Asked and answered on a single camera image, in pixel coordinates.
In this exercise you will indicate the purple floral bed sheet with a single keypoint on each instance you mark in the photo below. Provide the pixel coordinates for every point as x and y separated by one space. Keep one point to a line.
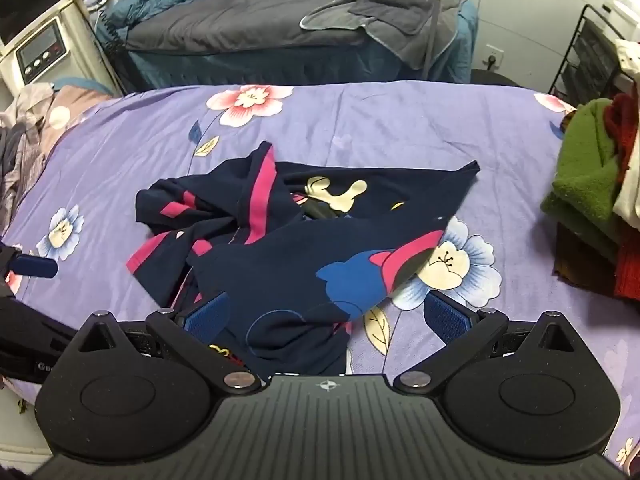
360 125

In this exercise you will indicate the grey blanket bed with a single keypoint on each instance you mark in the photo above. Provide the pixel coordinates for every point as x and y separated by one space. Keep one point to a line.
280 70

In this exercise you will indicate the dark grey bed blanket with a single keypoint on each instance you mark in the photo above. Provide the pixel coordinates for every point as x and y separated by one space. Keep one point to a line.
225 25

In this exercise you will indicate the white garment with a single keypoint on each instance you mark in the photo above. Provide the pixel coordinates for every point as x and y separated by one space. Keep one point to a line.
631 180

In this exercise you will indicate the clear plastic pole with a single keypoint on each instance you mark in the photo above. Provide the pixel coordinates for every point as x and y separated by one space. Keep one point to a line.
434 20

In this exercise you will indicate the white machine with display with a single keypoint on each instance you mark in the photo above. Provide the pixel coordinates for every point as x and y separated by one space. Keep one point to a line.
42 50

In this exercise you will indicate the dark screen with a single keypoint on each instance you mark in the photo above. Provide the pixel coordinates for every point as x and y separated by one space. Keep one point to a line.
25 0

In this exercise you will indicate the navy cartoon print shirt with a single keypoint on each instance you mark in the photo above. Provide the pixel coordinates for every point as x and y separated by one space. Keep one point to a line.
280 260

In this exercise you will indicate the red knit garment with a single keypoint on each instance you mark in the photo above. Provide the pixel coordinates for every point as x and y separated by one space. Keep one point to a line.
629 260

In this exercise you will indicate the white wall socket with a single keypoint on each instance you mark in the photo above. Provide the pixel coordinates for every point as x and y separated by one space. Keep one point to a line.
495 55

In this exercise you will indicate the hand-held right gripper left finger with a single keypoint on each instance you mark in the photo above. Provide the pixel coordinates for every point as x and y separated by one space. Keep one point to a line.
207 319

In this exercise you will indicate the pale patterned clothes pile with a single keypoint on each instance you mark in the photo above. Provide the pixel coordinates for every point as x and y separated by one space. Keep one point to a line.
27 125

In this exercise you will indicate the green fleece garment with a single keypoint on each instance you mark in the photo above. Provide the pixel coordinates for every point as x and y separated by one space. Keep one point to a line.
582 170

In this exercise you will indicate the brown cloth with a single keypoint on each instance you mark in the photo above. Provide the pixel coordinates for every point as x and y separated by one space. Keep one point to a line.
580 260

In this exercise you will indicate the grey towel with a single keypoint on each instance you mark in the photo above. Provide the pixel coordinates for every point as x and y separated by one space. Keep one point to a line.
385 15

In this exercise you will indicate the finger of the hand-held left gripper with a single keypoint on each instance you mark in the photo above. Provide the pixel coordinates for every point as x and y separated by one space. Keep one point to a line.
36 266

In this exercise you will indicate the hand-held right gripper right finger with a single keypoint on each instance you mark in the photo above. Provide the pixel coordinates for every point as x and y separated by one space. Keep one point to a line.
446 319

